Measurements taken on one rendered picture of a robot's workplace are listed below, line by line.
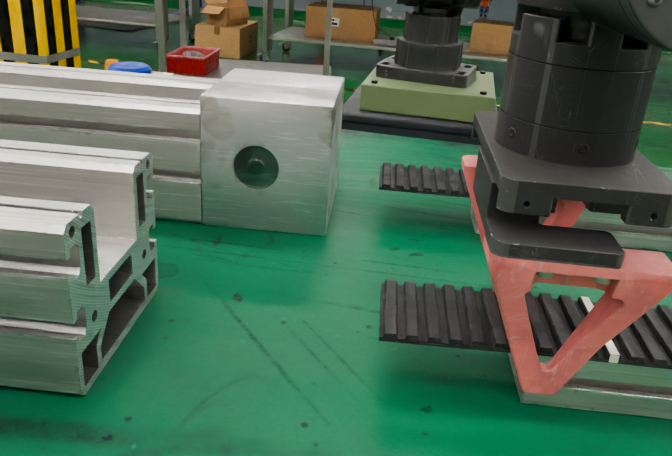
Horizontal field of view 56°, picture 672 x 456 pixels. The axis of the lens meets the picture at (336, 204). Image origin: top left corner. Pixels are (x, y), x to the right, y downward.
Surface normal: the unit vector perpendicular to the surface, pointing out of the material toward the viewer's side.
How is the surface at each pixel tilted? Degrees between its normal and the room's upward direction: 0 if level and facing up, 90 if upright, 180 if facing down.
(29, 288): 90
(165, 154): 90
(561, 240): 0
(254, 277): 0
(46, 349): 90
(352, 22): 90
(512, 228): 0
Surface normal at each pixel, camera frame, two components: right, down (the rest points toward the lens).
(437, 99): -0.20, 0.37
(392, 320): 0.06, -0.92
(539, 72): -0.74, 0.22
